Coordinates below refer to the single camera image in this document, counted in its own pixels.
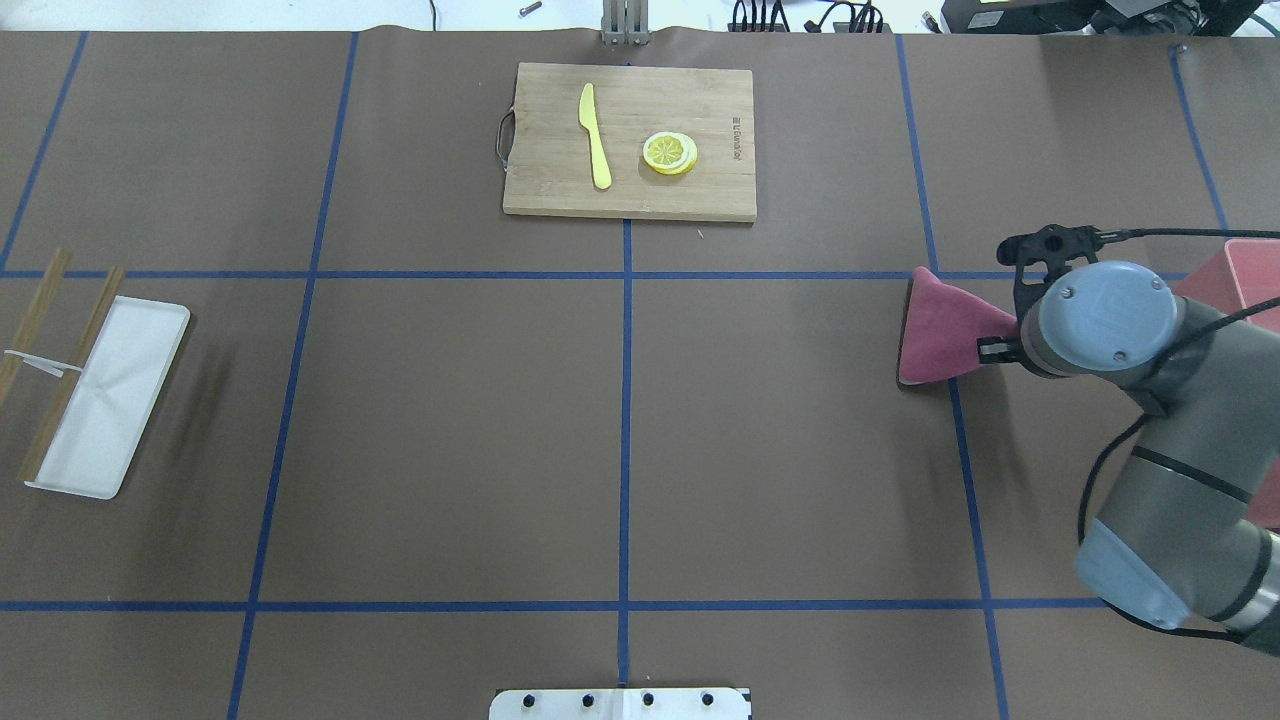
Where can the bamboo cutting board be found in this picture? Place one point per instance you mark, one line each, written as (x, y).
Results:
(548, 170)

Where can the aluminium frame post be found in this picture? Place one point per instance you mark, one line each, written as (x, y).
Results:
(625, 23)

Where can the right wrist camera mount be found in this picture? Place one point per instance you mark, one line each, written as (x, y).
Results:
(1054, 246)

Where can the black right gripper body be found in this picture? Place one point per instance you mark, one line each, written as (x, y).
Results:
(1000, 349)

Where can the white rectangular tray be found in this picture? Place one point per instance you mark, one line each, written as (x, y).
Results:
(109, 411)

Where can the white rack bracket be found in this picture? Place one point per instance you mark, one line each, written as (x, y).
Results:
(44, 364)

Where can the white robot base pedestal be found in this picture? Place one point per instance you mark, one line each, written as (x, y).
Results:
(623, 703)

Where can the pink plastic bin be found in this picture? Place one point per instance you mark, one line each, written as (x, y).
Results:
(1243, 273)

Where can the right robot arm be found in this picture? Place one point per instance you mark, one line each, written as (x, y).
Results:
(1164, 537)

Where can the yellow lemon slice toy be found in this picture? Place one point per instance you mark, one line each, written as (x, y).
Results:
(670, 153)

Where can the left wooden rack rod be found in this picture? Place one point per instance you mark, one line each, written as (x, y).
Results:
(33, 319)

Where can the black monitor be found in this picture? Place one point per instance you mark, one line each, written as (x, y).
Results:
(1123, 18)

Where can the yellow plastic knife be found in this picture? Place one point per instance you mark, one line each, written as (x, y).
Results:
(601, 174)

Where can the pink fleece cloth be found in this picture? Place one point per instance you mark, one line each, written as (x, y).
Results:
(941, 329)

